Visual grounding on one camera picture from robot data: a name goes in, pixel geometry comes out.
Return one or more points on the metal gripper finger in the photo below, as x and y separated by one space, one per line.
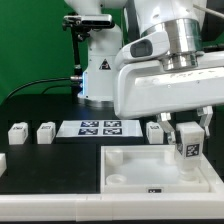
163 119
205 114

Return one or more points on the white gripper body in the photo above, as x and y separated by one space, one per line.
144 89

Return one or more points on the white square tabletop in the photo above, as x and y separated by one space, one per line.
145 169

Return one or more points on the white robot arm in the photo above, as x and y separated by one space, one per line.
134 19

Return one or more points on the white marker sheet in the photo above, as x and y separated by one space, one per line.
99 128

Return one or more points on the white L-shaped fence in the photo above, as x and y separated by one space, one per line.
121 206

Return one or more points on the white block left edge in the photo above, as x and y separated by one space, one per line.
3 164

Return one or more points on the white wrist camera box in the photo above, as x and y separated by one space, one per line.
146 48

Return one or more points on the black camera on stand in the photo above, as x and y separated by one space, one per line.
80 27

